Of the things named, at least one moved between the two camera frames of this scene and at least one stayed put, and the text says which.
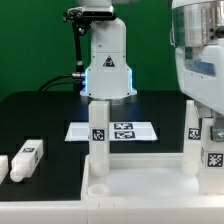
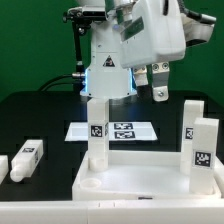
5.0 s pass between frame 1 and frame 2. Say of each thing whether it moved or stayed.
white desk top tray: moved
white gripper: moved
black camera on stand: stayed
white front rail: stayed
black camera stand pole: stayed
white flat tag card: stayed
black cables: stayed
